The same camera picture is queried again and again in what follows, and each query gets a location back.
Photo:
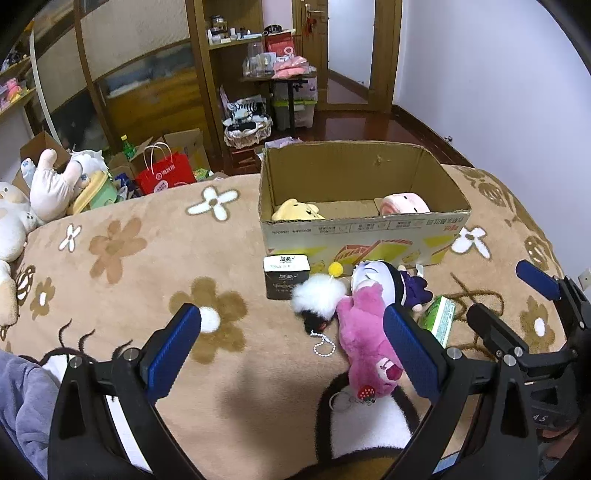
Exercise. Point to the clear storage bin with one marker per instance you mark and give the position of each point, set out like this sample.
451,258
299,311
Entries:
300,113

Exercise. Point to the pink bear plush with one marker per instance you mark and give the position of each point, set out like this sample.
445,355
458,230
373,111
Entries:
367,337

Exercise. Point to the large flapped cardboard carton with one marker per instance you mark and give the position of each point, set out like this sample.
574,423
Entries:
184,147

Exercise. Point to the white and purple plush doll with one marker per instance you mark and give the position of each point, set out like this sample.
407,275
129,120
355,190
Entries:
385,281

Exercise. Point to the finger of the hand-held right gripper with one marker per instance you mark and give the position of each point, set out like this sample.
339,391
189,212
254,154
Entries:
538,279
494,325

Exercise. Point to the wooden door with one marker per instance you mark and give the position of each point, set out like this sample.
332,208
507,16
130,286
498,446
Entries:
383,50

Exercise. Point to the lavender fleece clothing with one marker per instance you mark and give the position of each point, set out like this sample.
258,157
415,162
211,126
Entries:
23,406

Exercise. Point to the red and white gift bag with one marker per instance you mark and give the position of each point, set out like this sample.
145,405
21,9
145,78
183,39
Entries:
280,44

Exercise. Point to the white plush with pink feet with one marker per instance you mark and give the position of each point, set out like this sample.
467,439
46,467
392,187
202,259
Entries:
48,187

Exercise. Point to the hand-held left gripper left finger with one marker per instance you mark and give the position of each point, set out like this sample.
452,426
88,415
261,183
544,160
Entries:
171,355

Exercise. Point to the pink soft package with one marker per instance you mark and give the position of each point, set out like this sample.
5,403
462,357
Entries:
290,67

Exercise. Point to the brown flower-print blanket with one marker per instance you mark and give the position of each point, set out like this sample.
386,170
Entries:
138,277

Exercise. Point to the wooden wardrobe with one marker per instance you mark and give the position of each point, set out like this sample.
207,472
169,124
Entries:
138,74

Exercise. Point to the lace-trimmed basket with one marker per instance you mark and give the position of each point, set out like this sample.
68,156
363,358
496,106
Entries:
247,134

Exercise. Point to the pink round plush toy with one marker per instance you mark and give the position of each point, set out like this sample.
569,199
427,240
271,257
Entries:
406,204

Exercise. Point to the yellow and green plush toy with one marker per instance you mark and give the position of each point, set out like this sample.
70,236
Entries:
94,194

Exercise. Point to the clear plastic container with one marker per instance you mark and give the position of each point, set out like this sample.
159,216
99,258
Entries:
258,62

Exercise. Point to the green plastic bottle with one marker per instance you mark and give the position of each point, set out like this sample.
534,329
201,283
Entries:
127,147

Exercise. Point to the cream plush bear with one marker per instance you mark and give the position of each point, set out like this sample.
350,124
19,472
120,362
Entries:
9,221

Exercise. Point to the cardboard box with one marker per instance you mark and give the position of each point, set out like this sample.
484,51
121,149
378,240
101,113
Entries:
364,217

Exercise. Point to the striped plush toy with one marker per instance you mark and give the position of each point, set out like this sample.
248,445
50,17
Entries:
244,110

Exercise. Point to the brown cardboard carton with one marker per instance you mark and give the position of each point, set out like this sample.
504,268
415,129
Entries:
41,145

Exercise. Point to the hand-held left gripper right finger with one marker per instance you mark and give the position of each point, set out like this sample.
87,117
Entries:
411,355

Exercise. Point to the red paper shopping bag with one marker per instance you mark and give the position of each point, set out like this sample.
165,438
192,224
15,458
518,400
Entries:
164,177

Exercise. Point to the green tissue pack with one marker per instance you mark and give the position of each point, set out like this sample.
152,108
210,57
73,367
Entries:
438,318

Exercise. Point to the black tissue pack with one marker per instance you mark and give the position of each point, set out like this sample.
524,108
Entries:
284,279

